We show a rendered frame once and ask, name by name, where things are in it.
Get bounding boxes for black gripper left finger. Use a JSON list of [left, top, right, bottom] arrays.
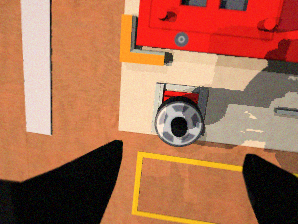
[[0, 140, 123, 224]]

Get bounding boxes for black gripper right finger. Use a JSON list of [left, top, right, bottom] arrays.
[[242, 154, 298, 224]]

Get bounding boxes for yellow rectangular outline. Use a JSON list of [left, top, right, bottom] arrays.
[[132, 151, 243, 224]]

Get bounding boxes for black tyre with grey rim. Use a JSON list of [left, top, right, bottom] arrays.
[[155, 96, 204, 147]]

